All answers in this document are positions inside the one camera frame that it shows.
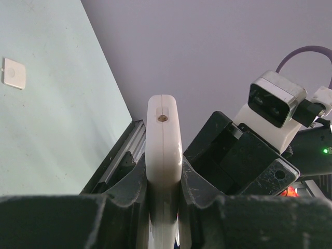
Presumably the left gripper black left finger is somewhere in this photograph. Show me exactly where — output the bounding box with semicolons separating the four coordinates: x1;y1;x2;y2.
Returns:
1;157;149;248

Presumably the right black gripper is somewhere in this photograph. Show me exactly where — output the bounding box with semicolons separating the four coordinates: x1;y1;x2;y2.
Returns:
184;111;300;196

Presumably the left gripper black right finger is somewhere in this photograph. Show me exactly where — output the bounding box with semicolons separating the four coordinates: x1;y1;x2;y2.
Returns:
178;160;331;248

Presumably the white red remote control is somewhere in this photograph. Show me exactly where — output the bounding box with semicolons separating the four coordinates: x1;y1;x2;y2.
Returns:
145;94;183;248

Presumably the white battery cover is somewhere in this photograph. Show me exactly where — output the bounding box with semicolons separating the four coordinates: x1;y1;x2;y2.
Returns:
1;58;26;90

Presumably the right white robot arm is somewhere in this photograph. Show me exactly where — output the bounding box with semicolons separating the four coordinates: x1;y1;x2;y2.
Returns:
184;111;331;196

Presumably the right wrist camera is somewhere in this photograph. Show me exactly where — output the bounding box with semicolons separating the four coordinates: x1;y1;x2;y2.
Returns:
233;71;331;153

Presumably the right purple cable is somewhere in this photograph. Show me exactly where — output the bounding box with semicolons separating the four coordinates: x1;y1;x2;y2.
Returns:
275;45;332;90

